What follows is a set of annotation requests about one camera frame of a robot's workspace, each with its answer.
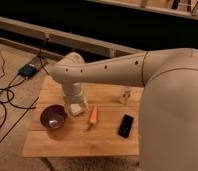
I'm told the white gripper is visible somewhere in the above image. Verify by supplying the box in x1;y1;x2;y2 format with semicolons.
62;83;88;112

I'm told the black eraser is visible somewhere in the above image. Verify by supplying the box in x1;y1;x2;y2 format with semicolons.
118;114;134;138

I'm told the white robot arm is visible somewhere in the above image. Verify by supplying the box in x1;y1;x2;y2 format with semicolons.
50;48;198;171

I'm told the purple ceramic bowl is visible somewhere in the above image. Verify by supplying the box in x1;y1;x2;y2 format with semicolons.
40;105;67;129

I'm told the white block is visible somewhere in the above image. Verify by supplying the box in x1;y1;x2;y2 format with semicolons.
70;104;84;117

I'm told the orange carrot toy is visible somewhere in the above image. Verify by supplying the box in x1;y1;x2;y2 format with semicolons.
88;105;98;130

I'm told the black power adapter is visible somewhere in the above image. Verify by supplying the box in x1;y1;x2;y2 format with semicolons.
18;64;37;79

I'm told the wooden table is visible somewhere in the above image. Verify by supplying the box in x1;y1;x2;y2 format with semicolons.
23;76;143;157

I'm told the long wooden beam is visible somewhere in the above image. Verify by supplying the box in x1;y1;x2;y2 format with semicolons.
0;16;140;58

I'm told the black floor cable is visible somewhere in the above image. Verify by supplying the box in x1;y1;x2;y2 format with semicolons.
0;36;50;153

